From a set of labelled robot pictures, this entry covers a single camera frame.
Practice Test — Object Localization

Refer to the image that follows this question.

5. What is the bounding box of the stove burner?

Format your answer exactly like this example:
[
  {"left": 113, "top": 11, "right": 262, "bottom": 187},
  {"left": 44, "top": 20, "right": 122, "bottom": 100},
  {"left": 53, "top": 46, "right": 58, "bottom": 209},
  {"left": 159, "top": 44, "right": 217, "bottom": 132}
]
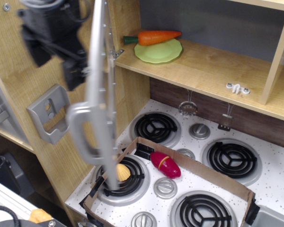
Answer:
[
  {"left": 129, "top": 112, "right": 181, "bottom": 148},
  {"left": 169, "top": 191, "right": 238, "bottom": 227},
  {"left": 98, "top": 155, "right": 150, "bottom": 207},
  {"left": 201, "top": 138, "right": 263, "bottom": 186}
]

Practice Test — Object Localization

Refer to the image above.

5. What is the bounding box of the grey toy sink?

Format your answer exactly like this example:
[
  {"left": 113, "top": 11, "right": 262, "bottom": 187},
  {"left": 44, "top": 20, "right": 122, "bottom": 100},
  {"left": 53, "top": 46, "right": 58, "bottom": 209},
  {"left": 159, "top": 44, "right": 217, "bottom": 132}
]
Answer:
[{"left": 251, "top": 206, "right": 284, "bottom": 227}]

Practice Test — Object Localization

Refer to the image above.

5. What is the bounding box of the grey wall phone holder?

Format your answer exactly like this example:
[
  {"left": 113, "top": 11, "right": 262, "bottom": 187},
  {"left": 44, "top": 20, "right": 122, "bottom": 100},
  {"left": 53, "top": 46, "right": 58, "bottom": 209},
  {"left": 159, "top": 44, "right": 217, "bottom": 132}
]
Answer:
[{"left": 27, "top": 84, "right": 71, "bottom": 145}]

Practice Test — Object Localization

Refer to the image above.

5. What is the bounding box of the grey stove knob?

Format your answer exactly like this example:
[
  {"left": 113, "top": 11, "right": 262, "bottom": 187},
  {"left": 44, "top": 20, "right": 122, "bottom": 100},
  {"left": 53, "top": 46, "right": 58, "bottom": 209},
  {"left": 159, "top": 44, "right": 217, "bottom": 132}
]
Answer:
[
  {"left": 131, "top": 211, "right": 157, "bottom": 227},
  {"left": 177, "top": 148, "right": 195, "bottom": 160},
  {"left": 153, "top": 177, "right": 178, "bottom": 200},
  {"left": 189, "top": 123, "right": 210, "bottom": 140}
]

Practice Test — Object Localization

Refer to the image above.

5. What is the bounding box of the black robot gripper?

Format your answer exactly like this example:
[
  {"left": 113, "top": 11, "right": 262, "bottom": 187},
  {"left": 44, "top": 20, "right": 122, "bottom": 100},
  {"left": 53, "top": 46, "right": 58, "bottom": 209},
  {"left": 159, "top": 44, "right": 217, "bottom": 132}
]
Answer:
[{"left": 18, "top": 7, "right": 87, "bottom": 91}]

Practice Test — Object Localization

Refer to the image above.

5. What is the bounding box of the back left stove burner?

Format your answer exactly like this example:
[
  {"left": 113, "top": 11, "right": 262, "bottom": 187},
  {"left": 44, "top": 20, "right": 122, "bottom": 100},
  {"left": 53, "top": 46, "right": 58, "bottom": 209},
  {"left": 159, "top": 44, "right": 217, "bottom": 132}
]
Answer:
[{"left": 129, "top": 112, "right": 181, "bottom": 148}]

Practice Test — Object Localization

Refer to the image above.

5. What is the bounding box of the front grey stove knob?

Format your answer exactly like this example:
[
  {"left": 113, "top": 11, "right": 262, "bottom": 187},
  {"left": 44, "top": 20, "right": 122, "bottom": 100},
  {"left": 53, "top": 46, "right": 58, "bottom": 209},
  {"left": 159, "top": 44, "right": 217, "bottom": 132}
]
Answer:
[{"left": 131, "top": 211, "right": 157, "bottom": 227}]

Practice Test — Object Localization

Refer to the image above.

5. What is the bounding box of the middle grey stove knob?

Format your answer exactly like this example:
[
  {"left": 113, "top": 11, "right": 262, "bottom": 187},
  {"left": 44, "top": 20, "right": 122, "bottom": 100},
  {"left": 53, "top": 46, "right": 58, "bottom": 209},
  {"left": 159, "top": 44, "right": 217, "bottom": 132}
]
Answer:
[{"left": 177, "top": 148, "right": 195, "bottom": 160}]

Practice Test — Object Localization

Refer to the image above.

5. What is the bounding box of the round hanging toy skimmer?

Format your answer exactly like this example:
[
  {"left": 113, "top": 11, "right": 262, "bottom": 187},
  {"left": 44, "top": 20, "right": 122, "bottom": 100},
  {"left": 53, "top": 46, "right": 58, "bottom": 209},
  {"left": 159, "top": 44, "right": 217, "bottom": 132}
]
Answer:
[{"left": 178, "top": 90, "right": 198, "bottom": 117}]

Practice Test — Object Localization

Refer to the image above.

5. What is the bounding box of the black device on floor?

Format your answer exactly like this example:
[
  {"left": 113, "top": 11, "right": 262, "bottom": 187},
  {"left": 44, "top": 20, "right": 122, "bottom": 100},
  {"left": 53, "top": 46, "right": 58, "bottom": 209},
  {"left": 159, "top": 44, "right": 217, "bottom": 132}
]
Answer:
[{"left": 0, "top": 153, "right": 35, "bottom": 198}]

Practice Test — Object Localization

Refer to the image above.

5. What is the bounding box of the back grey stove knob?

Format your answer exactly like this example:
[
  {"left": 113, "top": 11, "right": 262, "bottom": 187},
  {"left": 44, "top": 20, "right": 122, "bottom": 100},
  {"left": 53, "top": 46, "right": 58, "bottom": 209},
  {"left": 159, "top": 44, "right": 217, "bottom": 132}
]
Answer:
[{"left": 189, "top": 123, "right": 210, "bottom": 140}]

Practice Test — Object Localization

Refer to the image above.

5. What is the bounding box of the centre grey stove knob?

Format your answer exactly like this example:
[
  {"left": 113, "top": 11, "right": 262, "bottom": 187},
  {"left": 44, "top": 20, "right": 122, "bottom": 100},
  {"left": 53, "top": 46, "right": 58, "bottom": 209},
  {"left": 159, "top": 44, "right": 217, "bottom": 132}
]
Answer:
[{"left": 153, "top": 177, "right": 178, "bottom": 200}]

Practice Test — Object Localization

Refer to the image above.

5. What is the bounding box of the back right stove burner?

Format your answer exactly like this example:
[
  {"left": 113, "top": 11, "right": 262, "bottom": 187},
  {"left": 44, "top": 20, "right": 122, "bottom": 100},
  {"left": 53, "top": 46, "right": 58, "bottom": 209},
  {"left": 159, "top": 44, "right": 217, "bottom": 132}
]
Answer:
[{"left": 201, "top": 138, "right": 263, "bottom": 186}]

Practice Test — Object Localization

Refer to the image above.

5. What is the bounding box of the red toy sweet potato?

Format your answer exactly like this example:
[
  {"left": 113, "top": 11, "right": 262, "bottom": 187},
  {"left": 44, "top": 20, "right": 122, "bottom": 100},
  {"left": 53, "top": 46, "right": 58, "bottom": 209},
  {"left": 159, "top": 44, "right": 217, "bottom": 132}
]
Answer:
[{"left": 150, "top": 152, "right": 181, "bottom": 179}]

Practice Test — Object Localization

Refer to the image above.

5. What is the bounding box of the front left stove burner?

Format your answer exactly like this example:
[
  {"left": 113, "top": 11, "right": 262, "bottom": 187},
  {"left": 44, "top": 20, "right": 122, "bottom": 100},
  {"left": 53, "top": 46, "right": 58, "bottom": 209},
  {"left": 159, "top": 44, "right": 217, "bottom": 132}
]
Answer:
[{"left": 98, "top": 155, "right": 150, "bottom": 207}]

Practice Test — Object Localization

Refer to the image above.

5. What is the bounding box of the brown cardboard barrier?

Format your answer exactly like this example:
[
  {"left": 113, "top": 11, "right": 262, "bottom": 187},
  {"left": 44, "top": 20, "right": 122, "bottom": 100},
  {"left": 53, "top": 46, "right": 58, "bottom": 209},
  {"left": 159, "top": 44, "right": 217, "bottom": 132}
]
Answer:
[{"left": 80, "top": 137, "right": 260, "bottom": 227}]

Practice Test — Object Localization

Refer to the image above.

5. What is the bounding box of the silver toy microwave door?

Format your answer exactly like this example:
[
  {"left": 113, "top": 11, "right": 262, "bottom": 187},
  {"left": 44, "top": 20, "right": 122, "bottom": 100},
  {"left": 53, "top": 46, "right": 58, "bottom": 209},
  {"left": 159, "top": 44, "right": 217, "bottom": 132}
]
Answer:
[{"left": 66, "top": 0, "right": 118, "bottom": 190}]

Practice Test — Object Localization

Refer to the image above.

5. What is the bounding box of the silver screw in panel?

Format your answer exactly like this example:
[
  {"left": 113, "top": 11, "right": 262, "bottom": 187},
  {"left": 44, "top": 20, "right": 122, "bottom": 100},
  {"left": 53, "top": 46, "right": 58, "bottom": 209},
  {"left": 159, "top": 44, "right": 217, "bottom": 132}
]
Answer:
[{"left": 3, "top": 3, "right": 10, "bottom": 12}]

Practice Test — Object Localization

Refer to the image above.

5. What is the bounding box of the hanging toy spatula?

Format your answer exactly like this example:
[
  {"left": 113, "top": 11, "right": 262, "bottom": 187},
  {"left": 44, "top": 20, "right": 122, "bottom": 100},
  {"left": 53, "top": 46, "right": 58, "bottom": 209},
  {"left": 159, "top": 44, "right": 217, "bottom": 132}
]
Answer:
[{"left": 218, "top": 103, "right": 234, "bottom": 131}]

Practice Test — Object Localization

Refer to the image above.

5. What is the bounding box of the black cable loop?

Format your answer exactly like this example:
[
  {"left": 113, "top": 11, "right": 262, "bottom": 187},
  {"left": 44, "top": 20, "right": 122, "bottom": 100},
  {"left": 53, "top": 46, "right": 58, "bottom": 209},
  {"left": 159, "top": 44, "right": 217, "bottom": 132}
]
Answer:
[{"left": 0, "top": 205, "right": 21, "bottom": 227}]

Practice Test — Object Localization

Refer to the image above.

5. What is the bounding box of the orange toy carrot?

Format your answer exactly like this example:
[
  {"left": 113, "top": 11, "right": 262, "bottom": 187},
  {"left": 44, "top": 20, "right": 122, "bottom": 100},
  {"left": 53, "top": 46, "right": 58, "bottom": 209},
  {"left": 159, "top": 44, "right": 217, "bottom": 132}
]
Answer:
[{"left": 123, "top": 30, "right": 182, "bottom": 46}]

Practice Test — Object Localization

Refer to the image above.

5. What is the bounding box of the white door catch clip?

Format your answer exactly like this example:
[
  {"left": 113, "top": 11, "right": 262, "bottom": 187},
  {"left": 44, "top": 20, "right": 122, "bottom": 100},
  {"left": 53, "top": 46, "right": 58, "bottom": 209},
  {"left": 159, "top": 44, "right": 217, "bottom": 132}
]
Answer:
[{"left": 226, "top": 83, "right": 250, "bottom": 95}]

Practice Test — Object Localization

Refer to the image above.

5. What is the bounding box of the front right stove burner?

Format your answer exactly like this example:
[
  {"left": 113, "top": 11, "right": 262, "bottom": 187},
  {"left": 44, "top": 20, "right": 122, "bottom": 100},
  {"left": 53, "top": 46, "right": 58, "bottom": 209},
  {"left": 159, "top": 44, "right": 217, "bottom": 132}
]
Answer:
[{"left": 169, "top": 191, "right": 238, "bottom": 227}]

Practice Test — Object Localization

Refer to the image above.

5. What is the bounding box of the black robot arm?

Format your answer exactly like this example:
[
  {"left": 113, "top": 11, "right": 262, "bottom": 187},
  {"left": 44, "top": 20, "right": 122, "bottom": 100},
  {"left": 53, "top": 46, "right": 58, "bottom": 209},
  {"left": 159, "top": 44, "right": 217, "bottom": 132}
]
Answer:
[{"left": 17, "top": 0, "right": 91, "bottom": 90}]

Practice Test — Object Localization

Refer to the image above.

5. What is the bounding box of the yellow toy corn piece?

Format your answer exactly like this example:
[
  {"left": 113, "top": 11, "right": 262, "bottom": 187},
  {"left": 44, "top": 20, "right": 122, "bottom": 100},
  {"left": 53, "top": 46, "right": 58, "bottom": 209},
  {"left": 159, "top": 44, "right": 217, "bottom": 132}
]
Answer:
[{"left": 116, "top": 164, "right": 131, "bottom": 182}]

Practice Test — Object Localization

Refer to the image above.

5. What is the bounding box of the orange toy food piece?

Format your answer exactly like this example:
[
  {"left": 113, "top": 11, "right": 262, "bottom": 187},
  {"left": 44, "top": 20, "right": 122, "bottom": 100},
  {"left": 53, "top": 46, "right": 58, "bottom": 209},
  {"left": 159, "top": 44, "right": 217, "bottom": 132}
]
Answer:
[{"left": 28, "top": 209, "right": 53, "bottom": 223}]

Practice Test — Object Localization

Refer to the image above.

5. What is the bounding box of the light green toy plate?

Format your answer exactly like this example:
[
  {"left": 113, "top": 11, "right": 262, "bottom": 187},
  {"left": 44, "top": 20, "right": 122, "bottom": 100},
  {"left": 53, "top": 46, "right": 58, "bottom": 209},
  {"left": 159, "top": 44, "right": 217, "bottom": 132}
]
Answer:
[{"left": 134, "top": 39, "right": 183, "bottom": 64}]

